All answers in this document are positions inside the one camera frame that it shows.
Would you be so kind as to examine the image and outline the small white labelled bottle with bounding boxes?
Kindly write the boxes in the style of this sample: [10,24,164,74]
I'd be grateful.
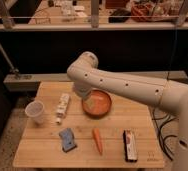
[56,93,70,124]

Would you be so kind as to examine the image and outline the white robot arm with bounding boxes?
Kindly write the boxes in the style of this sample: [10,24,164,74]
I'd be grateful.
[67,51,188,171]

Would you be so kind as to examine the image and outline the orange bowl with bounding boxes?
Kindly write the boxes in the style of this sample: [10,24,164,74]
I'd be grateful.
[81,90,112,118]

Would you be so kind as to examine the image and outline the orange carrot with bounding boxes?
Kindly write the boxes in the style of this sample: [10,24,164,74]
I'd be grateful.
[92,128,103,155]

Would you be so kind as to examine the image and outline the blue sponge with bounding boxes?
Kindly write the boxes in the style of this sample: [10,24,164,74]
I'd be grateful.
[59,128,77,152]

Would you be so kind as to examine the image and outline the clear plastic cup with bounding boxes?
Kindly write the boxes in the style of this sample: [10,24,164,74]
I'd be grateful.
[25,101,45,124]

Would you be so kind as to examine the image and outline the grey metal beam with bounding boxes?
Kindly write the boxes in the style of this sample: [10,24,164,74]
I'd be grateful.
[3,70,188,92]

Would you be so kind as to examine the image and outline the diagonal metal strut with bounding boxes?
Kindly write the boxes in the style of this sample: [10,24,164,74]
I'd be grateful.
[0,43,20,78]

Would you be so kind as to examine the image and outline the black cable on floor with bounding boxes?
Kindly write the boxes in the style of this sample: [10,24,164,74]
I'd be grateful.
[152,108,180,162]

